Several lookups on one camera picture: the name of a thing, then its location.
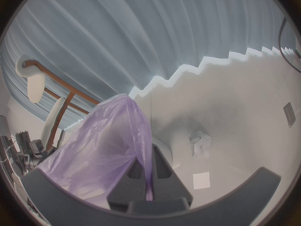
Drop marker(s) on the purple plastic bag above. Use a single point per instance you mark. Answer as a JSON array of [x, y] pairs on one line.
[[105, 135]]

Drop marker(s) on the white trash bin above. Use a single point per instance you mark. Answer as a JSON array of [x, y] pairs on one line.
[[168, 152]]

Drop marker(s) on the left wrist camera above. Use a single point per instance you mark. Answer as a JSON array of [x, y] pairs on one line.
[[37, 147]]

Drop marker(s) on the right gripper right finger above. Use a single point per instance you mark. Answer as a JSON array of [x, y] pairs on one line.
[[169, 185]]

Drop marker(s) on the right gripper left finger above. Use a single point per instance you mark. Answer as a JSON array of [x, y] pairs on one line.
[[127, 192]]

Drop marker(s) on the white paper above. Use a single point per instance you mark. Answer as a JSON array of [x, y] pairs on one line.
[[199, 145]]

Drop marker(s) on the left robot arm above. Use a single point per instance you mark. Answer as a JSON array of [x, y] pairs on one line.
[[22, 142]]

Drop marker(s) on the white cushioned wooden chair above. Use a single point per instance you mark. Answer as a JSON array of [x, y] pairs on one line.
[[35, 88]]

